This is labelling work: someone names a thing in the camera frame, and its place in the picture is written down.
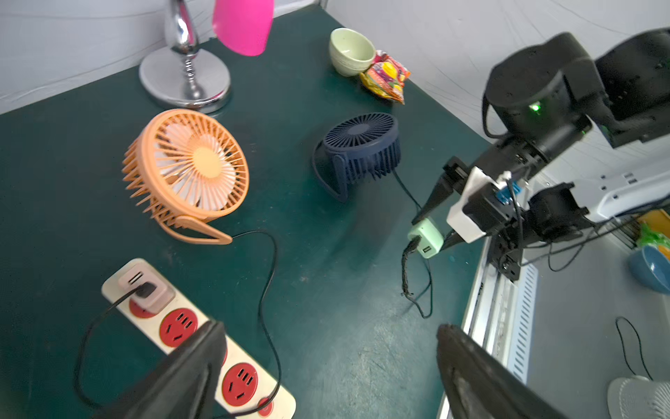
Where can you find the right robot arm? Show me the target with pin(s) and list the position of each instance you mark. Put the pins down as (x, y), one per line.
(549, 97)

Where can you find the beige power strip red sockets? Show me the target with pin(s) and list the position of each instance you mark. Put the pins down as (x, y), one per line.
(244, 389)

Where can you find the pink usb power adapter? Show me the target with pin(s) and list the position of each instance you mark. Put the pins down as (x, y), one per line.
(152, 293)

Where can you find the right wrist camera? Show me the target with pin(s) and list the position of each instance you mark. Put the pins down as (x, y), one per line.
(486, 206)

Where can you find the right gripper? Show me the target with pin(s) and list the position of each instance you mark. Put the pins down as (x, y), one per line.
(521, 157)

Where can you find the green ceramic bowl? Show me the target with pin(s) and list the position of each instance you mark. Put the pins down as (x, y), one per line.
(351, 53)

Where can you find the navy blue desk fan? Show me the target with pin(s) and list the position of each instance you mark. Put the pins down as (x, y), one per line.
(366, 145)

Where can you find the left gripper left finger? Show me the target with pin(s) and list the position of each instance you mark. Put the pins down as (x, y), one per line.
(184, 383)

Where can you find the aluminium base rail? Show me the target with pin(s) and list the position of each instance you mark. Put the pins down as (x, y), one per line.
(500, 313)

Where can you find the green usb power adapter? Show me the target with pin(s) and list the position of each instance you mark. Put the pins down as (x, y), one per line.
(430, 239)

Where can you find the pink plastic goblet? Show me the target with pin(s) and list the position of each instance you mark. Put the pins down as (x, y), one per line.
(243, 26)

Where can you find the chrome cup holder stand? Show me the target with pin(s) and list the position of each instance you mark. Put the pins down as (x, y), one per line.
(182, 75)

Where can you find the orange desk fan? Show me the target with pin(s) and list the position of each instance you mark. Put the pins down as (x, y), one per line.
(186, 170)

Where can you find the colourful snack bag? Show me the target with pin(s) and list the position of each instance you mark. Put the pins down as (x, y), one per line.
(386, 77)

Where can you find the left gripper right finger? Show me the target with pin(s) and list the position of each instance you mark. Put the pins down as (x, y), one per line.
(478, 386)

